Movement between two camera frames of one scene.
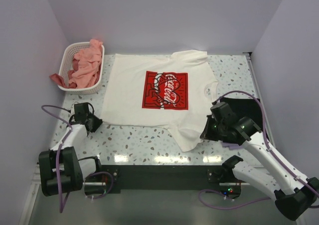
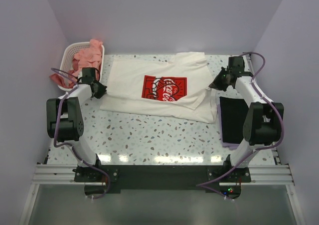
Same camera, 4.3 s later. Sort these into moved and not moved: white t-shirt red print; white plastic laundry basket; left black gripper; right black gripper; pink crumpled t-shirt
Moved: white t-shirt red print; right black gripper; left black gripper
Not moved: pink crumpled t-shirt; white plastic laundry basket
